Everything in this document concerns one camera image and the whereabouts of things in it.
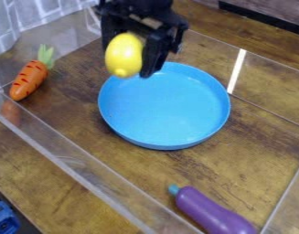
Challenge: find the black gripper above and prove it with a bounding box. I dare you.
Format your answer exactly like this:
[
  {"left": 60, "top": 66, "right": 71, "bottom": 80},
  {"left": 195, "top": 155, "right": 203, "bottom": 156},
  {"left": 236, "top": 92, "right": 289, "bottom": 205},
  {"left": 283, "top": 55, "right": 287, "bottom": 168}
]
[{"left": 96, "top": 0, "right": 188, "bottom": 78}]

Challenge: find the yellow toy lemon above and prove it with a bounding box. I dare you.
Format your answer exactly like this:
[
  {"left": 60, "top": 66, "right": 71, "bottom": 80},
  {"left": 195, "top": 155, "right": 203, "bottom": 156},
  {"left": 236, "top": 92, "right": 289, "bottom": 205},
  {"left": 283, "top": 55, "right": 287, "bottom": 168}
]
[{"left": 106, "top": 33, "right": 143, "bottom": 78}]

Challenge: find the blue round tray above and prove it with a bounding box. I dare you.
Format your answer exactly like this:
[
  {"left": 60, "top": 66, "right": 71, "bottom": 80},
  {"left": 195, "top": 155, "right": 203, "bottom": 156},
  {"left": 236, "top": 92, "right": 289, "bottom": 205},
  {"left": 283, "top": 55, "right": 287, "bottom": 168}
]
[{"left": 98, "top": 62, "right": 231, "bottom": 150}]

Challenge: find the orange toy carrot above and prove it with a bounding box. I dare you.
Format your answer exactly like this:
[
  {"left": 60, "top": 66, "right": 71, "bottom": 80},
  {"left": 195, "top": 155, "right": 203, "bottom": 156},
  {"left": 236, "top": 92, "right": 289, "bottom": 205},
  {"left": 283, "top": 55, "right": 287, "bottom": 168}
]
[{"left": 8, "top": 44, "right": 53, "bottom": 101}]

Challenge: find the purple toy eggplant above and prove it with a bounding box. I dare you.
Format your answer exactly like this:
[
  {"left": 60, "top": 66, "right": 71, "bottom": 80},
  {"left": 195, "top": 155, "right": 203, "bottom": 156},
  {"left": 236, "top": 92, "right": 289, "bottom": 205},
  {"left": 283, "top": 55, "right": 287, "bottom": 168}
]
[{"left": 168, "top": 185, "right": 257, "bottom": 234}]

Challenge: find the blue object at corner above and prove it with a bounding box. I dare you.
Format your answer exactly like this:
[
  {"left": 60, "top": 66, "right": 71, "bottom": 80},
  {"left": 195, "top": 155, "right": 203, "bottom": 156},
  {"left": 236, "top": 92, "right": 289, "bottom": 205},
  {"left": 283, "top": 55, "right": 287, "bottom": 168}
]
[{"left": 0, "top": 201, "right": 20, "bottom": 234}]

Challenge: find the clear acrylic enclosure wall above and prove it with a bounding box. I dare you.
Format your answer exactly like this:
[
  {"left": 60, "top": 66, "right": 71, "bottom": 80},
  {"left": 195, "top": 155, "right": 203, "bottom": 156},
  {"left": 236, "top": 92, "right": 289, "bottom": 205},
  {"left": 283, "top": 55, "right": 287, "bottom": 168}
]
[{"left": 0, "top": 0, "right": 299, "bottom": 234}]

